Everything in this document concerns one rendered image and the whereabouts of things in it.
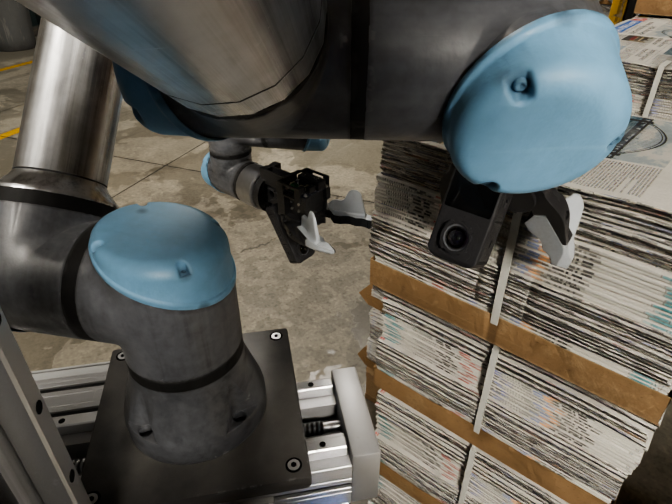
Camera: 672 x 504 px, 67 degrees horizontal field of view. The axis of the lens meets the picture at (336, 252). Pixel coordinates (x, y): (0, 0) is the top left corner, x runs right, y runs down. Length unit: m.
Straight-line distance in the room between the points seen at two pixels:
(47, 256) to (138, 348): 0.11
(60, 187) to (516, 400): 0.60
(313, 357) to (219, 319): 1.34
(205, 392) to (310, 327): 1.42
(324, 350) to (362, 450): 1.23
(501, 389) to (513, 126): 0.57
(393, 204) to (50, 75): 0.39
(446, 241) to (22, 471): 0.31
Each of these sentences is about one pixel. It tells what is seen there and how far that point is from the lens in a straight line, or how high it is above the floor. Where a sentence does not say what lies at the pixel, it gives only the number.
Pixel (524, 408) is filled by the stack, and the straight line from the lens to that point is 0.75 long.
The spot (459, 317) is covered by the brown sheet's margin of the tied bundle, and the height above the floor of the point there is 0.85.
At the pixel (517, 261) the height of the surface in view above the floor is 0.96.
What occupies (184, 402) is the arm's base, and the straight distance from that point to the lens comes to 0.52.
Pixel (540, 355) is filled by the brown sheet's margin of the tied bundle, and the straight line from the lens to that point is 0.64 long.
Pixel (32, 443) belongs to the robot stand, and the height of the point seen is 1.04.
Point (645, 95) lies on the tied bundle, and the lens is 1.13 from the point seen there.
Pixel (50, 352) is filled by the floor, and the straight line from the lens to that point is 2.08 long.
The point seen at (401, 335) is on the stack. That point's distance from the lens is 0.79.
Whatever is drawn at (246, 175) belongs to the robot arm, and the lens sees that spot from 0.90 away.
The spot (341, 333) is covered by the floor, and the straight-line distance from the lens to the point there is 1.89.
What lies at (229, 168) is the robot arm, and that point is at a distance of 0.93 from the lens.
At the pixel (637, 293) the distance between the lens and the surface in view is 0.56.
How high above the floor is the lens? 1.27
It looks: 33 degrees down
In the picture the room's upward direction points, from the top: straight up
